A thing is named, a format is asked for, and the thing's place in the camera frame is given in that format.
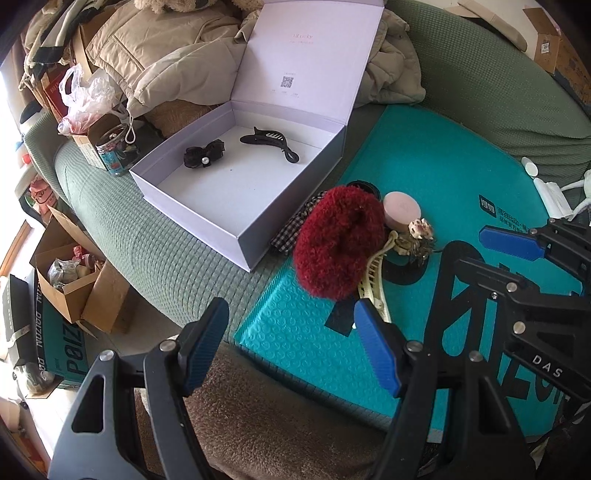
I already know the red fluffy scrunchie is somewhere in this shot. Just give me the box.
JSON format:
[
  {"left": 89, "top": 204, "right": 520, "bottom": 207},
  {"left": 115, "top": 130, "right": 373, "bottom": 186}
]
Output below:
[{"left": 292, "top": 186, "right": 387, "bottom": 301}]

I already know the flattened cardboard box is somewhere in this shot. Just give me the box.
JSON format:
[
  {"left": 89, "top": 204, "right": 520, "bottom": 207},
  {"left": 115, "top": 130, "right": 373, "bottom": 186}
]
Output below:
[{"left": 445, "top": 0, "right": 591, "bottom": 107}]

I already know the printed tin can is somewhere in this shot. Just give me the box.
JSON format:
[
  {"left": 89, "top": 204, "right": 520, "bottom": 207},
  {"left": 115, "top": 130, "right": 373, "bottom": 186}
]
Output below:
[{"left": 88, "top": 117, "right": 139, "bottom": 177}]

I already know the white plastic bag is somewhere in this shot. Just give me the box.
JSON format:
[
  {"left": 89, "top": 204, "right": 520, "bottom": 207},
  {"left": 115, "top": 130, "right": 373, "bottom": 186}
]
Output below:
[{"left": 58, "top": 64, "right": 123, "bottom": 134}]

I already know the beige hooded coat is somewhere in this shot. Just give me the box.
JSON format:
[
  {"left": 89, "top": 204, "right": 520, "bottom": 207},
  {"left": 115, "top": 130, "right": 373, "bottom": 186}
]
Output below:
[{"left": 353, "top": 9, "right": 428, "bottom": 109}]

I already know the lavender gift box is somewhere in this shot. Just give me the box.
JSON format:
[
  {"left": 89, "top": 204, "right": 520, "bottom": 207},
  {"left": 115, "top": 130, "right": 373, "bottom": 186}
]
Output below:
[{"left": 129, "top": 0, "right": 386, "bottom": 272}]

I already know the open cardboard box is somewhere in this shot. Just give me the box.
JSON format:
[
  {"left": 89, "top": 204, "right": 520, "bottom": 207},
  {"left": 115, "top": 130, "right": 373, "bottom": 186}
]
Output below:
[{"left": 30, "top": 205, "right": 132, "bottom": 333}]

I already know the black claw hair clip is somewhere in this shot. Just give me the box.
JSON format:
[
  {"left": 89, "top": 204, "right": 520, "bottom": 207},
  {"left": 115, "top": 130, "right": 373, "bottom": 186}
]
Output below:
[{"left": 239, "top": 127, "right": 300, "bottom": 165}]

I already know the black white checkered scrunchie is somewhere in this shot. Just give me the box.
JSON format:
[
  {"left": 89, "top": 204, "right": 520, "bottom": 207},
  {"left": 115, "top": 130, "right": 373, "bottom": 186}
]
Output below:
[{"left": 270, "top": 190, "right": 326, "bottom": 254}]

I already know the beige plush toy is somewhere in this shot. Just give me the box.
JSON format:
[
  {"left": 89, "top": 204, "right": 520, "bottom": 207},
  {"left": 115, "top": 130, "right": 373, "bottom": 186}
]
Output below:
[{"left": 134, "top": 0, "right": 264, "bottom": 14}]

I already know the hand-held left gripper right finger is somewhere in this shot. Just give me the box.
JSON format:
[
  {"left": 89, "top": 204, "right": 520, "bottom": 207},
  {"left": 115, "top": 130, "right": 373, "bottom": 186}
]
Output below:
[{"left": 353, "top": 299, "right": 539, "bottom": 480}]

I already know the pink round compact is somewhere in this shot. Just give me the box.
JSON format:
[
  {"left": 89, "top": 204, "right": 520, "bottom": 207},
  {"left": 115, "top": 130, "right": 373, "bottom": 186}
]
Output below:
[{"left": 383, "top": 191, "right": 423, "bottom": 232}]

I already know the teal printed carton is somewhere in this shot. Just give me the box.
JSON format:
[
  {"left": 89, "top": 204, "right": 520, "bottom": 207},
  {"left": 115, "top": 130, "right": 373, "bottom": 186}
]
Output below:
[{"left": 0, "top": 272, "right": 93, "bottom": 388}]

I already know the pink bag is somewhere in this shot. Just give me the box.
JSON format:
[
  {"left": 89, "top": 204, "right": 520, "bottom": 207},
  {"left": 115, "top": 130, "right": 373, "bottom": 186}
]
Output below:
[{"left": 27, "top": 178, "right": 52, "bottom": 219}]

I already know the white cord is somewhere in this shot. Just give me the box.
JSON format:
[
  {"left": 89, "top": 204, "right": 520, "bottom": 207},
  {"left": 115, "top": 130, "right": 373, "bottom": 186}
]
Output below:
[{"left": 124, "top": 105, "right": 139, "bottom": 145}]

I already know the pile of clothes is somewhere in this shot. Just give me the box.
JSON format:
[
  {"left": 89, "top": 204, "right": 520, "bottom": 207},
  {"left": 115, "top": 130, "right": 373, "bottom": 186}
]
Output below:
[{"left": 21, "top": 0, "right": 88, "bottom": 112}]

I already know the black hair band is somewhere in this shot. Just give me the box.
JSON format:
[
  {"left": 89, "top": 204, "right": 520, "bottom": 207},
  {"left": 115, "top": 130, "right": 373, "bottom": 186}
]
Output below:
[{"left": 346, "top": 181, "right": 382, "bottom": 201}]

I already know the teal bubble mailer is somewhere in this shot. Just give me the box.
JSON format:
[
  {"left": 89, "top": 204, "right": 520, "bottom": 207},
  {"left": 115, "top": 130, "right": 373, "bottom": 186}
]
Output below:
[{"left": 235, "top": 105, "right": 583, "bottom": 437}]

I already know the beige puffer jacket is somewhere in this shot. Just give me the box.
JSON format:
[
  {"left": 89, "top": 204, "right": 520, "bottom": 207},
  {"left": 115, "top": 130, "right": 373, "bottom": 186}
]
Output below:
[{"left": 85, "top": 0, "right": 264, "bottom": 121}]

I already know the cream hair clip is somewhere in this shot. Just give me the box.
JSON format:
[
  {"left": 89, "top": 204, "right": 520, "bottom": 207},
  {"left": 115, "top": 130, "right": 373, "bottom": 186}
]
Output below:
[{"left": 358, "top": 231, "right": 399, "bottom": 324}]

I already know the brown fleece blanket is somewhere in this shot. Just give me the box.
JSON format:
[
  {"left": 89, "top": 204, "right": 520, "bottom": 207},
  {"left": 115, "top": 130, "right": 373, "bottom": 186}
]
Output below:
[{"left": 134, "top": 342, "right": 389, "bottom": 480}]

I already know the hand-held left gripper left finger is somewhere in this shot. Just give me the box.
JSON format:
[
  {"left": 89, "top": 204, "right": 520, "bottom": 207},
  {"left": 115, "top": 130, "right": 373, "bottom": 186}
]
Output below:
[{"left": 48, "top": 296, "right": 230, "bottom": 480}]

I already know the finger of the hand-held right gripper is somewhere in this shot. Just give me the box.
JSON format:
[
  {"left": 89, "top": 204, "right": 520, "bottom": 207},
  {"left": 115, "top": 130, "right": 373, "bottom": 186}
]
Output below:
[
  {"left": 479, "top": 217, "right": 591, "bottom": 296},
  {"left": 455, "top": 256, "right": 537, "bottom": 311}
]

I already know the gold floral hair accessory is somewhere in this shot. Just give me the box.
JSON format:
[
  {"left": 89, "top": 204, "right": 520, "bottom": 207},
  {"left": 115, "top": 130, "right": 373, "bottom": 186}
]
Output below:
[{"left": 394, "top": 219, "right": 444, "bottom": 266}]

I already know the black bow hair clip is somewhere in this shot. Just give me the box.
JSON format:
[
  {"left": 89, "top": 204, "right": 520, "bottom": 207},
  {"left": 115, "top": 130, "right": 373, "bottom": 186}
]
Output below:
[{"left": 184, "top": 141, "right": 225, "bottom": 169}]

